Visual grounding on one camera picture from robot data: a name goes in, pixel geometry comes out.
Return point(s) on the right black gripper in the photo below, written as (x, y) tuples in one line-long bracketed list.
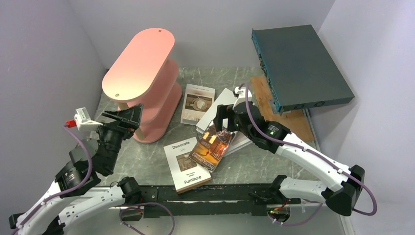
[(222, 111)]

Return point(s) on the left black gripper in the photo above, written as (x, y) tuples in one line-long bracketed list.
[(131, 117)]

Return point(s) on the white Insoia travel book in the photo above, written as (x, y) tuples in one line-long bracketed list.
[(226, 97)]

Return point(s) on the dark orange Edward Tulane novel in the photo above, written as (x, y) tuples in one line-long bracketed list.
[(211, 147)]

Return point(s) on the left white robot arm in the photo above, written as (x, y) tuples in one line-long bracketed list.
[(56, 210)]

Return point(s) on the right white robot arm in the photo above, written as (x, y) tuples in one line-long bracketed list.
[(338, 185)]

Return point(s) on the white fashion cover magazine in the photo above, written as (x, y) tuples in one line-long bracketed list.
[(238, 142)]

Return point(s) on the beige cup cover book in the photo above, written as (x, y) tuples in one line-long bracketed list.
[(197, 100)]

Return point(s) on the pink three-tier shelf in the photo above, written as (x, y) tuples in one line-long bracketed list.
[(145, 74)]

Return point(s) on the brown wooden board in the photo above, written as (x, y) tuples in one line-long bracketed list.
[(295, 120)]

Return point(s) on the white Decorate Furniture book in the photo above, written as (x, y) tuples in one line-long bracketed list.
[(186, 173)]

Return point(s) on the dark teal flat box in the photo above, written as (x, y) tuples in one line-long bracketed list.
[(299, 70)]

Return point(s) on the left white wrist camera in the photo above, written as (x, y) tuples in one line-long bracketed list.
[(82, 121)]

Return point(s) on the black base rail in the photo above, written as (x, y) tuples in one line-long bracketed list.
[(159, 200)]

